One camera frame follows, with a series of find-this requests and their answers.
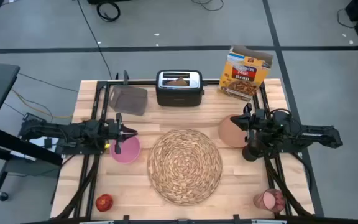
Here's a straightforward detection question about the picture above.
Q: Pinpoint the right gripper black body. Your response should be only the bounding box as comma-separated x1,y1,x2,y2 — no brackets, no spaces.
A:
243,103,269,147

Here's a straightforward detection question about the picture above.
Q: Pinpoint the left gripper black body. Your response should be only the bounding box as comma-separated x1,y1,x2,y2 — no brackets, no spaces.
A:
104,113,124,156

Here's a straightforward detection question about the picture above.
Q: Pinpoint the pink bowl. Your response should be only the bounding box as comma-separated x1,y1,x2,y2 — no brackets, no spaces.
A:
109,135,142,164

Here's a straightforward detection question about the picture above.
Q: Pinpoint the peach orange plate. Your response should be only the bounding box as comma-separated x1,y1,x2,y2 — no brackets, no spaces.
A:
218,114,250,149

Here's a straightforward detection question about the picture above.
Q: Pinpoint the yellow raisin nut bran box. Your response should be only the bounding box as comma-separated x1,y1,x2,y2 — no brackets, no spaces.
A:
218,45,275,102

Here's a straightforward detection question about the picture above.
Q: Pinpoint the round woven straw placemat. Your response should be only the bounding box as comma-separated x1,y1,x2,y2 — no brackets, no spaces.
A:
147,129,224,206

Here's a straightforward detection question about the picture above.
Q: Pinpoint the brown toast slice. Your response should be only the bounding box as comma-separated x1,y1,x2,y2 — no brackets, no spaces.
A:
166,77,188,86

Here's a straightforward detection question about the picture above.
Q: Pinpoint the red apple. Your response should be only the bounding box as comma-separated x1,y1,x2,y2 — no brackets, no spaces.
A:
95,194,114,213

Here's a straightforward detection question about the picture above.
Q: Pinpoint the red translucent cup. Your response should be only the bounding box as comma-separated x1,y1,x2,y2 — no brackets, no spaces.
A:
253,188,287,214

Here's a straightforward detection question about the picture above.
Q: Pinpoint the black cylindrical holder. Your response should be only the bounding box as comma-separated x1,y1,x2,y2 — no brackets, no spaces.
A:
242,138,260,162

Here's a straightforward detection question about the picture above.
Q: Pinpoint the grey translucent plastic container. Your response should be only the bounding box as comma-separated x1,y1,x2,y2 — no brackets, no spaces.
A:
109,84,149,116

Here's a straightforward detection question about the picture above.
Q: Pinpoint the black toaster with silver top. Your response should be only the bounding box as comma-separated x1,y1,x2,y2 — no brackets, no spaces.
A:
155,69,205,108

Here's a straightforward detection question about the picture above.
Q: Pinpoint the white paper sheet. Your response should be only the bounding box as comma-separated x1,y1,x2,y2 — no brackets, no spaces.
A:
20,136,60,161

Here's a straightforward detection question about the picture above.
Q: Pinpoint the thin black floor cable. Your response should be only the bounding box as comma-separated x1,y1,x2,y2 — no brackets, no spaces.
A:
17,72,79,93

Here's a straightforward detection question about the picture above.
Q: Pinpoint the yellow floor cable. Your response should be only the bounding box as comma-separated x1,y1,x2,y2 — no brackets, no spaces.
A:
11,88,74,121

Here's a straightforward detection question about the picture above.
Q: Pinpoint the long black floor cable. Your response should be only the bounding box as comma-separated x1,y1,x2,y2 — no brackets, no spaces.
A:
76,0,113,80

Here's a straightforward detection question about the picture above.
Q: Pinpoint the looped black floor cable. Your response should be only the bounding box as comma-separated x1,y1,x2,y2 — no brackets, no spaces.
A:
191,0,225,12

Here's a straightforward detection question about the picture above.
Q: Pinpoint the coiled black floor cable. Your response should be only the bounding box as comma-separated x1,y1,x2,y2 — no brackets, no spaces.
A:
96,1,121,22

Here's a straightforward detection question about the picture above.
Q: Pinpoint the black cable by case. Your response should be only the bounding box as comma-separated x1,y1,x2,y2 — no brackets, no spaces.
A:
336,7,358,29

